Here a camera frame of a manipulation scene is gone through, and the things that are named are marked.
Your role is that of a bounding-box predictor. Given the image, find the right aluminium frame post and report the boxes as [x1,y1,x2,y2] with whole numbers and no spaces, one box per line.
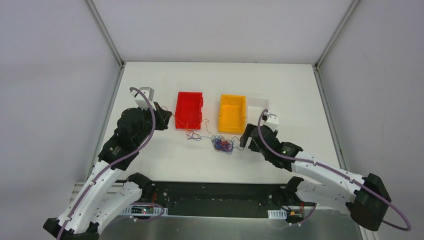
[314,0,362,70]

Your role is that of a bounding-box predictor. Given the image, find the right white cable duct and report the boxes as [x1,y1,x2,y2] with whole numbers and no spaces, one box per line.
[267,209,287,220]

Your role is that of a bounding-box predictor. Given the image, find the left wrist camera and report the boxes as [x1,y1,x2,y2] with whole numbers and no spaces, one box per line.
[129,86,156,111]

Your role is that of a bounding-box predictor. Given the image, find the cable bundle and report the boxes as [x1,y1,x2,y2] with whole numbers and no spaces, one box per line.
[211,133,236,156]

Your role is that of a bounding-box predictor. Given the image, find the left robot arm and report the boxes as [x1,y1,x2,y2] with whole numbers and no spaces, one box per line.
[43,102,172,240]

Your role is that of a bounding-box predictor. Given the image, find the aluminium frame post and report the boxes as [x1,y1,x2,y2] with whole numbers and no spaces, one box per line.
[314,0,362,70]
[84,0,125,69]

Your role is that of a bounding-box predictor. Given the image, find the yellow plastic bin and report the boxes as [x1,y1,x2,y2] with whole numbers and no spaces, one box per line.
[218,94,247,134]

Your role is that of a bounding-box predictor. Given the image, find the orange thin cable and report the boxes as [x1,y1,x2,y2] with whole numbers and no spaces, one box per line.
[162,105,212,141]

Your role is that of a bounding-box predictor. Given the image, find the red plastic bin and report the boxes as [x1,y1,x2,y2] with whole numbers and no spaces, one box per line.
[174,91,203,130]

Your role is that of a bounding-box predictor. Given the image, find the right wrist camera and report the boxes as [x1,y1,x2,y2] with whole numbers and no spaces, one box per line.
[262,111,279,132]

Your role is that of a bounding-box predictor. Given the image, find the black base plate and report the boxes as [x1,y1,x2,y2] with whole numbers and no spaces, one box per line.
[127,173,313,219]

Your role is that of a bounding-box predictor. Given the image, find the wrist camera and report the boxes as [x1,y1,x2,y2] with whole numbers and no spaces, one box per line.
[262,111,279,132]
[129,86,156,111]

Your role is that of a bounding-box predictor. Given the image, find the white translucent plastic bin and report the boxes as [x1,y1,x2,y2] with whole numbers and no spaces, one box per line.
[246,96,271,125]

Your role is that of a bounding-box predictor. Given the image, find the left aluminium frame post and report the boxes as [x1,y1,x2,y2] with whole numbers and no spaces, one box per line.
[84,0,125,69]

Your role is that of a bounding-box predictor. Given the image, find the purple thin cable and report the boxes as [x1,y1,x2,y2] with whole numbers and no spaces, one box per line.
[231,135,247,152]

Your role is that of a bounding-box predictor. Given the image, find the left white cable duct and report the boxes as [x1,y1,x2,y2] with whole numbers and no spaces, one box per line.
[120,204,168,217]

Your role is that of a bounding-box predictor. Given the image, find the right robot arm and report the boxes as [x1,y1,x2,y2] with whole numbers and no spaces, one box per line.
[240,123,392,232]

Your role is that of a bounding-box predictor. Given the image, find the white cable duct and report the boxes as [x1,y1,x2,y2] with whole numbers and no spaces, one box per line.
[267,209,287,220]
[120,204,168,217]

